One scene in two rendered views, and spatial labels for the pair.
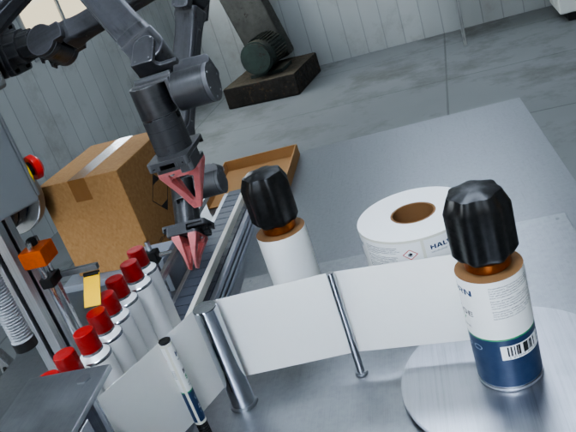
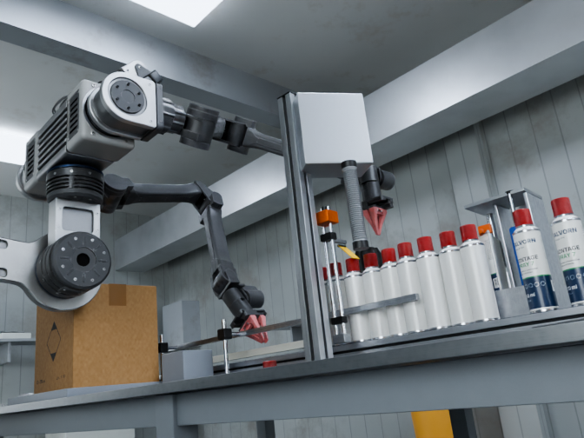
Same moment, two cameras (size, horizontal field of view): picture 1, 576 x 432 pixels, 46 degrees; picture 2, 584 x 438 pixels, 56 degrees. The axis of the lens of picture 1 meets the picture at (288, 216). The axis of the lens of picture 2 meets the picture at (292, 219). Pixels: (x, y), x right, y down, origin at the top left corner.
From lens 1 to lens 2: 1.83 m
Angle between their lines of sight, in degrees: 74
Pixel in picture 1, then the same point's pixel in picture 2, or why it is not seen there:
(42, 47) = (118, 186)
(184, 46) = (219, 224)
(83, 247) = (93, 353)
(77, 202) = (109, 305)
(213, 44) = not seen: outside the picture
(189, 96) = (388, 178)
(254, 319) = not seen: hidden behind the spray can
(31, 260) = (333, 215)
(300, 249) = not seen: hidden behind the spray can
